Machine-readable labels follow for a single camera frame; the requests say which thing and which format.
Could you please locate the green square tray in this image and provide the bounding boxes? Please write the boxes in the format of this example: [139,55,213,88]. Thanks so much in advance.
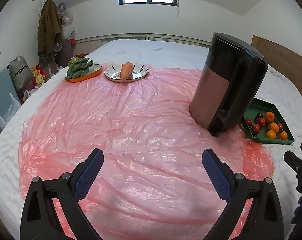
[241,97,295,145]

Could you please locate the light blue suitcase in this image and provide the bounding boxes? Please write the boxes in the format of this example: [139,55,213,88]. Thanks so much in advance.
[0,67,19,128]

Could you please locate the carrot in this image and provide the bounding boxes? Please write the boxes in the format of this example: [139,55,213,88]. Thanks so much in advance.
[120,62,134,80]

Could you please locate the yellow and red boxes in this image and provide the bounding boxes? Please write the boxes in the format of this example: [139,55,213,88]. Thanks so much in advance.
[31,65,53,85]

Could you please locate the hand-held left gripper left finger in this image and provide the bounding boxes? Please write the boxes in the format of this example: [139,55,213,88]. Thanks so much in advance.
[20,148,105,240]

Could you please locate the pink plastic sheet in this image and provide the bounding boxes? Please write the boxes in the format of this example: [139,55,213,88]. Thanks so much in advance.
[18,62,275,240]

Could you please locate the white striped plate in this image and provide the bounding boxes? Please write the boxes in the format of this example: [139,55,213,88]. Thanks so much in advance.
[104,64,150,83]

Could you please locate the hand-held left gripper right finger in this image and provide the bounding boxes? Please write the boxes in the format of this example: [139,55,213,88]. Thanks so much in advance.
[202,149,284,240]

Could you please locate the grey printed bag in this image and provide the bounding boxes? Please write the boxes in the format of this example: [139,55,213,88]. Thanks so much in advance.
[8,56,34,90]

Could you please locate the olive green coat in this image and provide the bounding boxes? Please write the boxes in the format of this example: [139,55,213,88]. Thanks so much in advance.
[37,0,63,55]

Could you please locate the person's right hand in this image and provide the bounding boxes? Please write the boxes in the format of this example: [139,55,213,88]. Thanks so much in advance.
[290,194,302,228]

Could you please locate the purple bin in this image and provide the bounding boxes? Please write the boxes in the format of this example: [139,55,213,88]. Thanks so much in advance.
[55,39,76,67]

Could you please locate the orange oval dish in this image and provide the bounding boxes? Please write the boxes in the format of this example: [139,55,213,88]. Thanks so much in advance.
[67,64,103,83]

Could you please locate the white radiator cover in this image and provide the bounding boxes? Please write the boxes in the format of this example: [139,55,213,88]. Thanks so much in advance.
[75,33,213,55]

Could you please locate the white bed duvet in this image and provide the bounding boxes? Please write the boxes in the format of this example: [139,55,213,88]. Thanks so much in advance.
[0,39,302,240]

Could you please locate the bok choy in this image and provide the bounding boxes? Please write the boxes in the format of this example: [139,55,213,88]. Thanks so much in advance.
[65,56,94,79]

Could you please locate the wooden headboard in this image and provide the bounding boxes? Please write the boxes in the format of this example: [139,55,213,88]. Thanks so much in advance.
[251,35,302,90]

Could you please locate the pile of plastic bags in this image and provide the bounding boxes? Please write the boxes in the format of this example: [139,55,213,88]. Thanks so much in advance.
[61,12,76,40]

